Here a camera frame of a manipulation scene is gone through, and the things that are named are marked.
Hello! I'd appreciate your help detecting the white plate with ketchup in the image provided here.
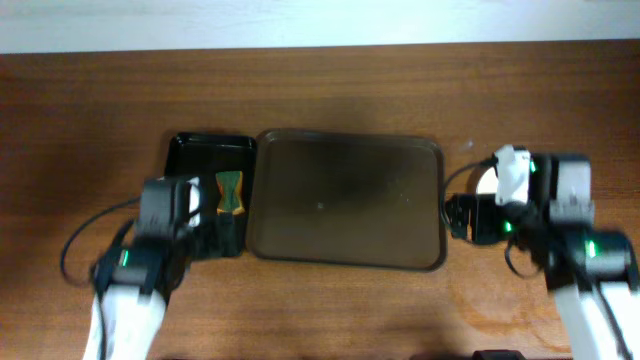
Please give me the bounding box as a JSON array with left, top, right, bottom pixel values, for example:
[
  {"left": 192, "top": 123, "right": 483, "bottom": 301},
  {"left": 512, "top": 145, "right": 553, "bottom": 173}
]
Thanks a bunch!
[{"left": 474, "top": 166, "right": 498, "bottom": 195}]

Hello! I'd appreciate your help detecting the orange green scrub sponge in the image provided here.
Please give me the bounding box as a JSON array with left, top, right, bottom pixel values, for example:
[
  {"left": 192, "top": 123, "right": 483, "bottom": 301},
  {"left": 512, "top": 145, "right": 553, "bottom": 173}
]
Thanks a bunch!
[{"left": 215, "top": 171, "right": 245, "bottom": 216}]

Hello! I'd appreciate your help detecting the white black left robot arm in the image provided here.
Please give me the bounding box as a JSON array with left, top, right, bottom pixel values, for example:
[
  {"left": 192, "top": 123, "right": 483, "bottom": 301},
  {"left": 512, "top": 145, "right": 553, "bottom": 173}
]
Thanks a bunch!
[{"left": 83, "top": 212, "right": 243, "bottom": 360}]

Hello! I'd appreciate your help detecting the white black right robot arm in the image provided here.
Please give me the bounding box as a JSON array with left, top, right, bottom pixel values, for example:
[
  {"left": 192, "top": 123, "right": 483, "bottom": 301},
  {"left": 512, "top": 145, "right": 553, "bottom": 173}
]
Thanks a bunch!
[{"left": 439, "top": 148, "right": 639, "bottom": 359}]

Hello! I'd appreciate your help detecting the black water basin tray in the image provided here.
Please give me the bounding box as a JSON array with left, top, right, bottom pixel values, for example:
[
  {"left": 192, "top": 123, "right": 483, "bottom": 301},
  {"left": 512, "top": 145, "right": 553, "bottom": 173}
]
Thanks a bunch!
[{"left": 164, "top": 132, "right": 257, "bottom": 255}]

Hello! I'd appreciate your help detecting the brown serving tray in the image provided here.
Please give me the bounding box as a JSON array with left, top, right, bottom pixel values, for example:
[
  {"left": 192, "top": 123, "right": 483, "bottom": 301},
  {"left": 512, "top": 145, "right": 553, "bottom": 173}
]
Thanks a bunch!
[{"left": 246, "top": 129, "right": 447, "bottom": 272}]

